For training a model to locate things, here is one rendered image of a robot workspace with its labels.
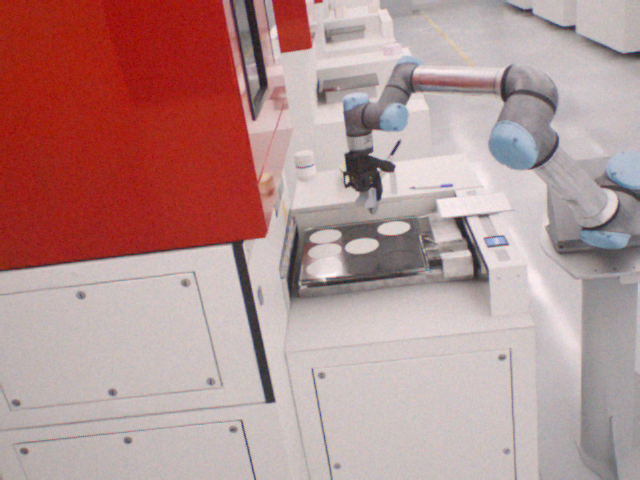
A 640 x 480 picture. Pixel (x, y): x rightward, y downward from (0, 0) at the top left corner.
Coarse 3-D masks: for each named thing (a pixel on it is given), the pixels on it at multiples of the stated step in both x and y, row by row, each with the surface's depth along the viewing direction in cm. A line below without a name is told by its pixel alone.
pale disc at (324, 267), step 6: (312, 264) 198; (318, 264) 198; (324, 264) 197; (330, 264) 196; (336, 264) 196; (306, 270) 195; (312, 270) 195; (318, 270) 194; (324, 270) 193; (330, 270) 193; (336, 270) 193
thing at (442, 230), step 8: (432, 224) 216; (440, 224) 216; (448, 224) 215; (456, 224) 214; (432, 232) 212; (440, 232) 210; (448, 232) 209; (456, 232) 208; (440, 240) 205; (448, 240) 204; (448, 272) 189; (456, 272) 189; (464, 272) 189; (472, 272) 189
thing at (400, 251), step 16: (368, 224) 219; (336, 240) 211; (352, 240) 209; (384, 240) 206; (400, 240) 205; (416, 240) 203; (304, 256) 204; (336, 256) 201; (352, 256) 199; (368, 256) 198; (384, 256) 196; (400, 256) 195; (416, 256) 193; (304, 272) 194; (336, 272) 191; (352, 272) 190; (368, 272) 189
